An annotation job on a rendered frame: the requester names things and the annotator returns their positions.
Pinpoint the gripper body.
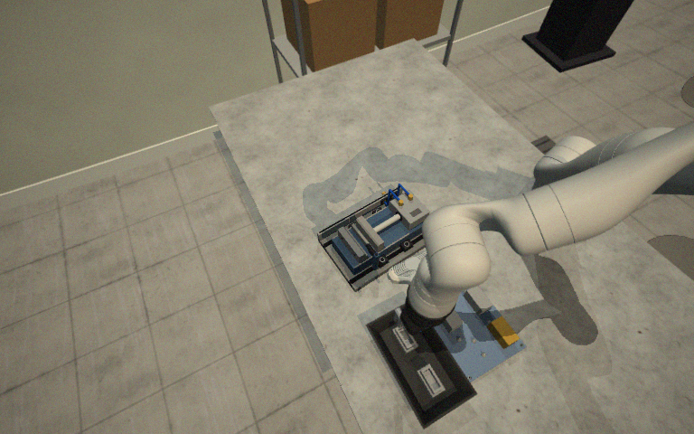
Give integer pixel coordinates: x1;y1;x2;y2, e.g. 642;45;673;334
387;250;457;335

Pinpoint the yellow brass block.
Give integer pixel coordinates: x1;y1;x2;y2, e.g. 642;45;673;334
487;316;520;349

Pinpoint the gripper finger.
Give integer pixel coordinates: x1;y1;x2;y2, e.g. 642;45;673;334
394;307;408;332

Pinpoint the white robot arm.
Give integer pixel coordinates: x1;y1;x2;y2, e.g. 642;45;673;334
414;121;694;307

